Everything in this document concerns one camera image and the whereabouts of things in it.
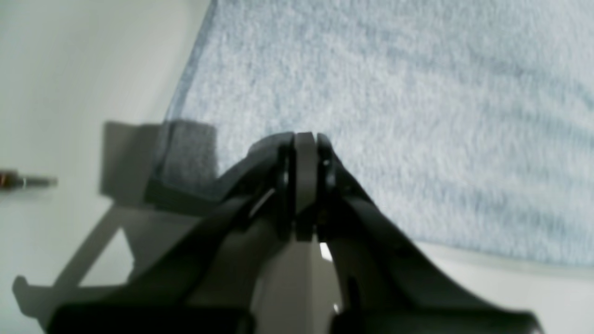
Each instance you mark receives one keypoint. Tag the grey T-shirt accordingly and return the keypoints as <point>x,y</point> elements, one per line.
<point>468,122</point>

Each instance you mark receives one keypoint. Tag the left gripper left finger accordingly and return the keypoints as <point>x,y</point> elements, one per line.
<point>204,284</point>

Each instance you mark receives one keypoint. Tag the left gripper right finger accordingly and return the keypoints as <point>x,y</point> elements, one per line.
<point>388,286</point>

